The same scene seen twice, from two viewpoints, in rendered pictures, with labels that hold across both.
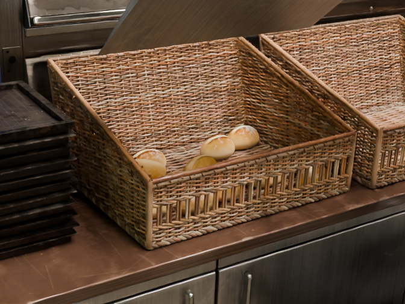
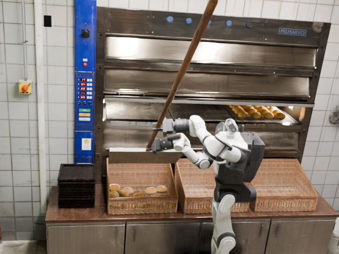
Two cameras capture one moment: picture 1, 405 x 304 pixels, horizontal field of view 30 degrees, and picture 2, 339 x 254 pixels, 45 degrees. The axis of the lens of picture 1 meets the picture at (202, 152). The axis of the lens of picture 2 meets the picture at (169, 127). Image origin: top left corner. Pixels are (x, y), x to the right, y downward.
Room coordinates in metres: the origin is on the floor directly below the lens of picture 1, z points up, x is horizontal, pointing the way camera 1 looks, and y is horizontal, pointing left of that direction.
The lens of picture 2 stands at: (-1.09, -1.35, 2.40)
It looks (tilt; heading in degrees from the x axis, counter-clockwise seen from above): 21 degrees down; 23
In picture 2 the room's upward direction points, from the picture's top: 5 degrees clockwise
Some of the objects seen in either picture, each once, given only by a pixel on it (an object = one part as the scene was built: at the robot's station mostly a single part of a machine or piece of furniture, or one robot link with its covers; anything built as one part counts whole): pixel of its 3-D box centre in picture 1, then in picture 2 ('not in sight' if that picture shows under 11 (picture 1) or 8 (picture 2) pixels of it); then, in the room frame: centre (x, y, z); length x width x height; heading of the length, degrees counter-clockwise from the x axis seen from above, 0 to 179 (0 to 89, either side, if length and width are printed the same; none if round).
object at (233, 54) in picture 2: not in sight; (215, 52); (2.18, -0.33, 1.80); 1.79 x 0.11 x 0.19; 124
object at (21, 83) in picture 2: not in sight; (25, 86); (1.31, 0.89, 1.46); 0.10 x 0.07 x 0.10; 124
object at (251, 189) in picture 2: not in sight; (235, 190); (1.46, -0.82, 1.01); 0.28 x 0.13 x 0.18; 123
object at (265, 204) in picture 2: not in sight; (276, 183); (2.31, -1.00, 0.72); 0.56 x 0.49 x 0.28; 124
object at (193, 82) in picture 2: not in sight; (211, 83); (2.18, -0.33, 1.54); 1.79 x 0.11 x 0.19; 124
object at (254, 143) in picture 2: not in sight; (236, 156); (1.44, -0.80, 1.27); 0.34 x 0.30 x 0.36; 29
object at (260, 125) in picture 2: not in sight; (206, 124); (2.20, -0.32, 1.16); 1.80 x 0.06 x 0.04; 124
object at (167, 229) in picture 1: (199, 125); (140, 184); (1.64, 0.01, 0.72); 0.56 x 0.49 x 0.28; 125
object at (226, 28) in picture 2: not in sight; (217, 27); (2.20, -0.32, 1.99); 1.80 x 0.08 x 0.21; 124
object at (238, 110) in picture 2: not in sight; (252, 106); (2.87, -0.57, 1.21); 0.61 x 0.48 x 0.06; 34
